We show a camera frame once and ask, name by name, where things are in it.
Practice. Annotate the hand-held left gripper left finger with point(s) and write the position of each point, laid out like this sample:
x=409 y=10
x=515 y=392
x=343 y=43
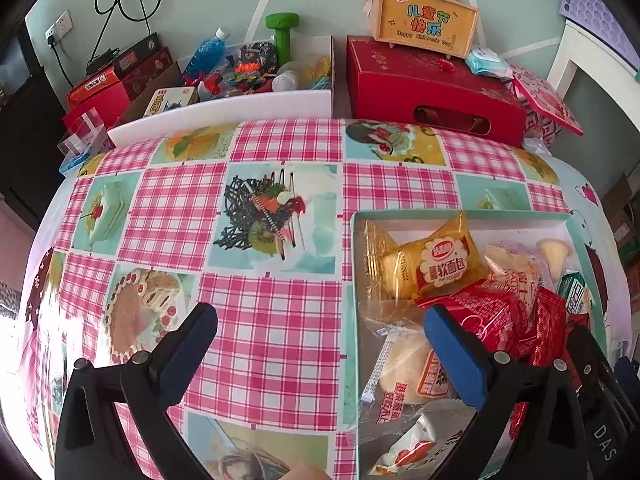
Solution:
x=186 y=350

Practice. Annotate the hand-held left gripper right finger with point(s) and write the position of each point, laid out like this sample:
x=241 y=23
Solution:
x=454 y=355

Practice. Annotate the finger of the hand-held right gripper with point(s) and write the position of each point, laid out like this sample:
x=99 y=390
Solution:
x=590 y=365
x=624 y=371

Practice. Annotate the red crinkled snack packet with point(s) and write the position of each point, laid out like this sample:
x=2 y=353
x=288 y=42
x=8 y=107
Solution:
x=485 y=320

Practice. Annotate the clear bun packet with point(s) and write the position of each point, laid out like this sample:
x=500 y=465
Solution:
x=405 y=370

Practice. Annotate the green white biscuit packet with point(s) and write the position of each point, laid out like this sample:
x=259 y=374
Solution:
x=575 y=292

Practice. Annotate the yellow soft bread packet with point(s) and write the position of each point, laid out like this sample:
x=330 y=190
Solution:
x=430 y=260

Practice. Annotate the teal shallow box tray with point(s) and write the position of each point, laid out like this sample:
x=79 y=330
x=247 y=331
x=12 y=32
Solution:
x=356 y=320

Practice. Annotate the cream jelly cup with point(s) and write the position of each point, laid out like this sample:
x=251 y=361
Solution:
x=554 y=257

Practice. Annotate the person's left hand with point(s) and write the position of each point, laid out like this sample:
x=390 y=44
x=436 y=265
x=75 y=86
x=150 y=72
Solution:
x=307 y=472

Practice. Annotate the pink checkered tablecloth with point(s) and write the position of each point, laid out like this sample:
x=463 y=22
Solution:
x=250 y=320

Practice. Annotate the clear plastic box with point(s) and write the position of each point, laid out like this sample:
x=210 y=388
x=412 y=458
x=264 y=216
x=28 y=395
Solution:
x=85 y=135

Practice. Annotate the cardboard box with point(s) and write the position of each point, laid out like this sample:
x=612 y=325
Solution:
x=137 y=106

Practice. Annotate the white yellow card box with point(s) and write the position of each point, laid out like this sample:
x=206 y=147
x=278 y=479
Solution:
x=172 y=100

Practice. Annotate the red flat box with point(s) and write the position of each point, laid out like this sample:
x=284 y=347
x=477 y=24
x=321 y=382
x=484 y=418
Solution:
x=75 y=120

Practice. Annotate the red patterned box lid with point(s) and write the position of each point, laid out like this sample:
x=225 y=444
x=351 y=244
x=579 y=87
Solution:
x=550 y=105

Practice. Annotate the red gift box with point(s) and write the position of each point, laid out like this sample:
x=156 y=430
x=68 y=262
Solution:
x=430 y=90

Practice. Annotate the dark cabinet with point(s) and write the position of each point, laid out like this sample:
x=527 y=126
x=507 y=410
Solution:
x=25 y=125

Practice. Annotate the maroon patterned box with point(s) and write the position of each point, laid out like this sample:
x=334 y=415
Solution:
x=152 y=72

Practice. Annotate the blue face mask pack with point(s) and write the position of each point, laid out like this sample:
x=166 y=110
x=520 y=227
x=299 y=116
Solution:
x=487 y=62

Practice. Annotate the blue plastic bottle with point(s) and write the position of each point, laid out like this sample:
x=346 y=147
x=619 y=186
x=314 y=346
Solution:
x=206 y=55

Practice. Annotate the small clear bottle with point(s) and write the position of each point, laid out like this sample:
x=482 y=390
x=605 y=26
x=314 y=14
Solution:
x=295 y=72

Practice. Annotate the dark patterned toy pack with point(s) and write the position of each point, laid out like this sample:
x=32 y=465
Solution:
x=256 y=57

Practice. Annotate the black box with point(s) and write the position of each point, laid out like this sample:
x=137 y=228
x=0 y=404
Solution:
x=137 y=52

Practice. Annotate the green dumbbell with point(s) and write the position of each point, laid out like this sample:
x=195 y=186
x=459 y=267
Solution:
x=282 y=35

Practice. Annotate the yellow handbag-shaped box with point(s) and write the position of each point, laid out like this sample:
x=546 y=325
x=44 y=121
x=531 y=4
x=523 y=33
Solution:
x=425 y=22

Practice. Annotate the purple perforated panel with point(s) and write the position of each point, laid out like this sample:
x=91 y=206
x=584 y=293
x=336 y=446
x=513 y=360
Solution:
x=605 y=15

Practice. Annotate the wall socket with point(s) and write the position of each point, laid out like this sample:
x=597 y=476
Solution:
x=59 y=26

